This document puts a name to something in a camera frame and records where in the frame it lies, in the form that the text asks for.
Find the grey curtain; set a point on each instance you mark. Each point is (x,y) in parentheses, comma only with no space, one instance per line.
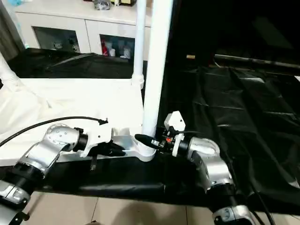
(9,30)

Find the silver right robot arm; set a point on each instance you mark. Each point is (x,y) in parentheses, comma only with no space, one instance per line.
(211,164)

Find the white plastic table leg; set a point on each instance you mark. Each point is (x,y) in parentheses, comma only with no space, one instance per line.
(140,42)
(7,70)
(157,58)

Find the patterned jar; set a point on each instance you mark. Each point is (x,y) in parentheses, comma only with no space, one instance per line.
(126,52)

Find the white glass-door cabinet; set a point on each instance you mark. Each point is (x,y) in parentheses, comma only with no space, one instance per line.
(93,18)

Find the red white bottle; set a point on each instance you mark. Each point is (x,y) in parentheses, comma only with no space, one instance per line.
(104,48)

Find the dark grey tube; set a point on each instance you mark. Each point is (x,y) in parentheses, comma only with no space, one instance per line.
(257,61)

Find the small yellow tag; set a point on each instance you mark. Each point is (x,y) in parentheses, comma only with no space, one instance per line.
(191,56)

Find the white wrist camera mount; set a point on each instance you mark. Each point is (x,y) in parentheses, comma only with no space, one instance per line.
(100,136)
(175,120)

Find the white plastic table top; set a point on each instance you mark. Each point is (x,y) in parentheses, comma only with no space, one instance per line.
(70,100)

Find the grey patterned bundle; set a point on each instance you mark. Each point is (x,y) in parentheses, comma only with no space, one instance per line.
(102,4)

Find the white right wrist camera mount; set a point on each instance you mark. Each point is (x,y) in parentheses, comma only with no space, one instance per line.
(175,120)

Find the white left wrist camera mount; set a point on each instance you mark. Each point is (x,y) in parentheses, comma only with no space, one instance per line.
(100,136)

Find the black backdrop cloth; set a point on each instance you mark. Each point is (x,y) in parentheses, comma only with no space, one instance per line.
(234,23)

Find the black work surface mat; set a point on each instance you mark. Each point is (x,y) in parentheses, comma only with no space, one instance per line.
(246,105)

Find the small white figurine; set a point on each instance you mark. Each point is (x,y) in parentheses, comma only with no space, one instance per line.
(56,45)

